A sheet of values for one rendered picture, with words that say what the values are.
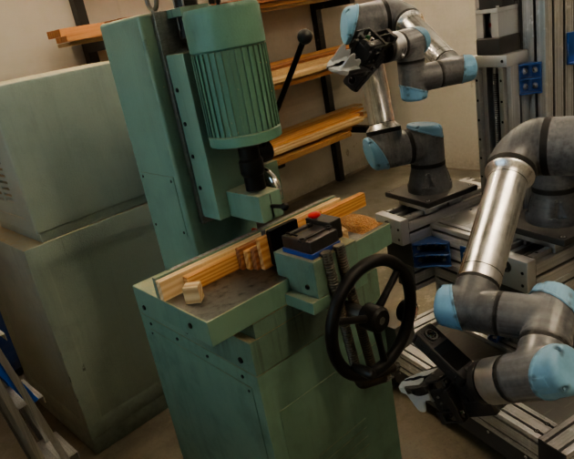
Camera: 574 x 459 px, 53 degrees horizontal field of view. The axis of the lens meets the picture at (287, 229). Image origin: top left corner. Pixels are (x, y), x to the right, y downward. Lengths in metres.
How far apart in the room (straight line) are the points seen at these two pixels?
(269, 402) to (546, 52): 1.20
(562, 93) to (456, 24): 3.04
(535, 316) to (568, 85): 1.05
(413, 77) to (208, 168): 0.61
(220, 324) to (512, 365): 0.60
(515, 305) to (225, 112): 0.73
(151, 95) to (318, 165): 3.62
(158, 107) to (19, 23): 2.26
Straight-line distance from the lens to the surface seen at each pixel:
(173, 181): 1.54
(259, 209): 1.40
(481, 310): 1.00
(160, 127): 1.51
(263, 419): 1.43
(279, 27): 4.74
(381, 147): 1.91
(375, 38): 1.54
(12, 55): 3.65
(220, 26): 1.30
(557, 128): 1.22
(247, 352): 1.33
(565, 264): 1.72
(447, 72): 1.69
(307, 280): 1.28
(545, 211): 1.67
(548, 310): 0.98
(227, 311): 1.25
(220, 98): 1.32
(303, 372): 1.45
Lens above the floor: 1.46
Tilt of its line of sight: 20 degrees down
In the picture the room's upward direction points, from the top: 11 degrees counter-clockwise
